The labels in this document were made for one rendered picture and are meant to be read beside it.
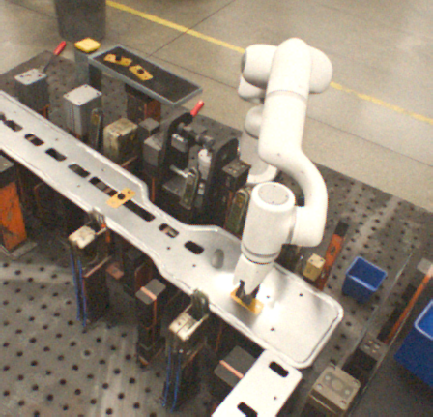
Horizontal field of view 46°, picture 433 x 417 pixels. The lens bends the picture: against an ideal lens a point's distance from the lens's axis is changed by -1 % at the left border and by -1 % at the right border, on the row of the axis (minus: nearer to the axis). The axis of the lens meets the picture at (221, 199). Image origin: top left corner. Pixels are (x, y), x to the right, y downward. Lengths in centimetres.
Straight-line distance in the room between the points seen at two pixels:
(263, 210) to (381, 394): 47
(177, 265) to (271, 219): 40
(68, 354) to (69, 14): 315
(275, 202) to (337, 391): 41
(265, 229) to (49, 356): 77
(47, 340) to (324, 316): 76
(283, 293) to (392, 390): 33
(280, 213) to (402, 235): 109
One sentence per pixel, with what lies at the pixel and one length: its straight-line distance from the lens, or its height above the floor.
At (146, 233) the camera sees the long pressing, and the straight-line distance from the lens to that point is 138.
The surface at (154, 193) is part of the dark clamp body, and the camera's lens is 164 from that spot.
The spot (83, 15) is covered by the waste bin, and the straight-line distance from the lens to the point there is 426.
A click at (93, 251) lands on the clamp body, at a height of 100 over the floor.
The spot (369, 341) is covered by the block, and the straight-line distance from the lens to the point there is 119.
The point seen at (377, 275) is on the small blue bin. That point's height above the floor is 76.
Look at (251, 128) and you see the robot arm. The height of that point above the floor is 100.
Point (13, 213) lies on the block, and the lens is 167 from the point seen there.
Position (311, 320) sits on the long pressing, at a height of 100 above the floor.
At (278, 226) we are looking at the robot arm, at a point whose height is 131.
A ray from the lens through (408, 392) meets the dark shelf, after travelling 122.
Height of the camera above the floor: 202
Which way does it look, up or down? 43 degrees down
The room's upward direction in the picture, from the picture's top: 9 degrees clockwise
